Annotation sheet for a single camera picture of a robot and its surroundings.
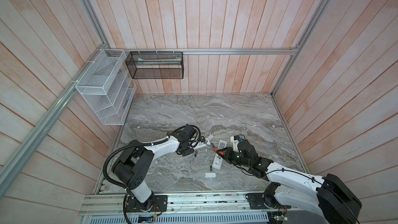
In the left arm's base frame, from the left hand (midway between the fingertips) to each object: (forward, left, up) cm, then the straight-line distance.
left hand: (187, 148), depth 91 cm
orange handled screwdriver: (-4, -16, +7) cm, 18 cm away
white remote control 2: (+1, -9, +1) cm, 10 cm away
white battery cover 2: (+8, -14, -1) cm, 17 cm away
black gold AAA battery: (-3, -5, -1) cm, 6 cm away
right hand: (-6, -17, +7) cm, 19 cm away
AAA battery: (-12, -14, 0) cm, 18 cm away
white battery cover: (-15, -13, 0) cm, 20 cm away
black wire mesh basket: (+50, +22, +24) cm, 60 cm away
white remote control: (-8, -18, 0) cm, 20 cm away
